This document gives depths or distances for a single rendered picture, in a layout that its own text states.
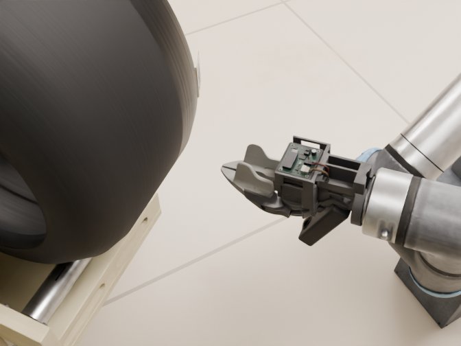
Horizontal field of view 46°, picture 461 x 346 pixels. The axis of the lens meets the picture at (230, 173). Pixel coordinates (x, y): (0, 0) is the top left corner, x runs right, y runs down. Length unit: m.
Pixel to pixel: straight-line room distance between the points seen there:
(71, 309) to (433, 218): 0.62
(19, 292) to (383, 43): 2.26
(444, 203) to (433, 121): 0.18
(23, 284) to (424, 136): 0.77
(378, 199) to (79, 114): 0.36
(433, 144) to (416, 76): 1.97
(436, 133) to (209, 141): 1.62
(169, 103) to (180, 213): 1.40
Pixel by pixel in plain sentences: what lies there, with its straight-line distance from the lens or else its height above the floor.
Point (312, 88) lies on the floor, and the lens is 2.59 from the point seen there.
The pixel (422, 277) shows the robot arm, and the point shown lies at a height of 1.06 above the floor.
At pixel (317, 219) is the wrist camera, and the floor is 1.12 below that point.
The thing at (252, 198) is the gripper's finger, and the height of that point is 1.14.
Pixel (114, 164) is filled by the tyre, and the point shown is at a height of 1.25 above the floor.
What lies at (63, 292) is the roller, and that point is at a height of 0.91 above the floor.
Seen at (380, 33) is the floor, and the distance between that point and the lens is 2.99.
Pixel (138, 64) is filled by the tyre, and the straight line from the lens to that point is 0.68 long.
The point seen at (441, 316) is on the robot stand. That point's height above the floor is 0.05.
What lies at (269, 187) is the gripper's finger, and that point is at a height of 1.16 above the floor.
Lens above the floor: 1.75
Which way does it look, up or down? 52 degrees down
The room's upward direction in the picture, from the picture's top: straight up
